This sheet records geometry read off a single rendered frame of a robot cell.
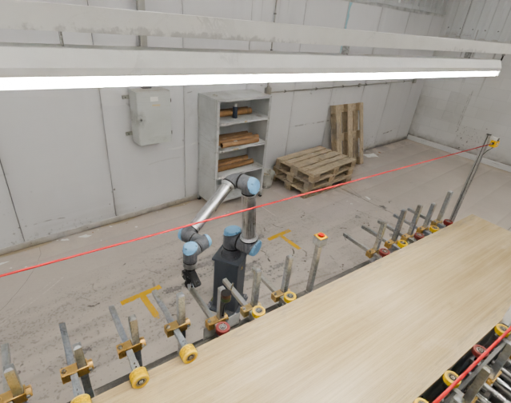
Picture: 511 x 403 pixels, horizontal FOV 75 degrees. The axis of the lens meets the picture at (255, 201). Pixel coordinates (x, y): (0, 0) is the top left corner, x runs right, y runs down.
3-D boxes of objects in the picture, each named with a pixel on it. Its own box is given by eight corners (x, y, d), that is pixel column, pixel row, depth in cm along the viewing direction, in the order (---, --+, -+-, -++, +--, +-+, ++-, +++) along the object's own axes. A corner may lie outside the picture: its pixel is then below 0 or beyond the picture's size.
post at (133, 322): (135, 377, 186) (127, 315, 163) (141, 373, 188) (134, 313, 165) (137, 381, 184) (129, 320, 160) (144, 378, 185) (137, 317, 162)
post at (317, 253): (304, 292, 251) (314, 243, 230) (309, 289, 254) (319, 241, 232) (308, 295, 248) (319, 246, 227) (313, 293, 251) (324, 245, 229)
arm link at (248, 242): (245, 242, 296) (245, 169, 252) (262, 250, 289) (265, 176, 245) (236, 253, 286) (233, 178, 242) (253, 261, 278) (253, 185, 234)
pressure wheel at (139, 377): (133, 366, 156) (149, 365, 162) (125, 380, 158) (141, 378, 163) (137, 377, 152) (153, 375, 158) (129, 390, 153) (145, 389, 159)
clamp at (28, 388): (-5, 403, 145) (-8, 396, 142) (32, 387, 152) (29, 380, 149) (-4, 416, 140) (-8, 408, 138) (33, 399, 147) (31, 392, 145)
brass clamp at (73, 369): (61, 375, 158) (58, 368, 155) (92, 361, 165) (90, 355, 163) (63, 385, 153) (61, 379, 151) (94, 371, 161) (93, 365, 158)
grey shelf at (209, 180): (197, 198, 504) (197, 92, 429) (244, 185, 558) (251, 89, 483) (213, 211, 475) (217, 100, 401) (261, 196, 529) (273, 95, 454)
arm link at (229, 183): (230, 165, 254) (173, 233, 222) (244, 170, 249) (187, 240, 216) (233, 176, 263) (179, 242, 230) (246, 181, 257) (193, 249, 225)
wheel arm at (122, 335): (108, 310, 192) (107, 305, 190) (114, 308, 194) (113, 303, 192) (136, 381, 157) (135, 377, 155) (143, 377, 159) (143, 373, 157)
